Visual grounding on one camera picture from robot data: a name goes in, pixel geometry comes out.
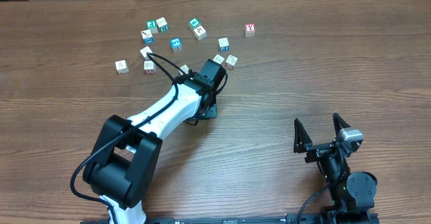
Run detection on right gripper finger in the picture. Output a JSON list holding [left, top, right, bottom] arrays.
[[294, 118, 312, 153], [333, 113, 351, 139]]

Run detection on wooden block red bottom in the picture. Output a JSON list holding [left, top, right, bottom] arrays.
[[178, 65, 189, 76]]

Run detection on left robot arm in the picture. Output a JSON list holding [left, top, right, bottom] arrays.
[[77, 59, 228, 223]]

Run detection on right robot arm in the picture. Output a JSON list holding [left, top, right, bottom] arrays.
[[294, 113, 379, 223]]

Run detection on wooden block yellow side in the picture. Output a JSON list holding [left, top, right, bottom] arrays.
[[213, 54, 224, 65]]

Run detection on wooden block red edge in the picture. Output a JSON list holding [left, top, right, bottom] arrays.
[[225, 54, 238, 70]]

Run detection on wooden block blue bottom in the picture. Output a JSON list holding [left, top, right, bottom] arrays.
[[218, 38, 230, 52]]

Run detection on plain wooden picture block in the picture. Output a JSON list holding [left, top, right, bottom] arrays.
[[193, 26, 207, 40]]

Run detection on blue number five block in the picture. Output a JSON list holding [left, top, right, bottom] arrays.
[[170, 38, 183, 52]]

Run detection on green number four block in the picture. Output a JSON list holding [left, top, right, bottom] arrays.
[[188, 17, 201, 31]]

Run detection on wooden block red side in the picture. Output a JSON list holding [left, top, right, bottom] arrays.
[[143, 61, 156, 74]]

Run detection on red letter Y block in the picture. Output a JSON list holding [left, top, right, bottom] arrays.
[[244, 24, 256, 38]]

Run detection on plain wooden tilted block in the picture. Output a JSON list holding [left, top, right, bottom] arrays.
[[140, 46, 152, 61]]

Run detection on wooden block green side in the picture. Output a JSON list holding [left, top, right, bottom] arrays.
[[156, 17, 169, 32]]

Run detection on wooden block blue side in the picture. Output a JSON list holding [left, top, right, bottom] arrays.
[[141, 30, 154, 44]]

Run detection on green letter block left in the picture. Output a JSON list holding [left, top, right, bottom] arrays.
[[146, 20, 158, 34]]

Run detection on plain wooden block far left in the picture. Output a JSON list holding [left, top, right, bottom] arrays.
[[115, 60, 129, 74]]

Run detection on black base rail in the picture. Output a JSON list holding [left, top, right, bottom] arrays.
[[81, 214, 380, 224]]

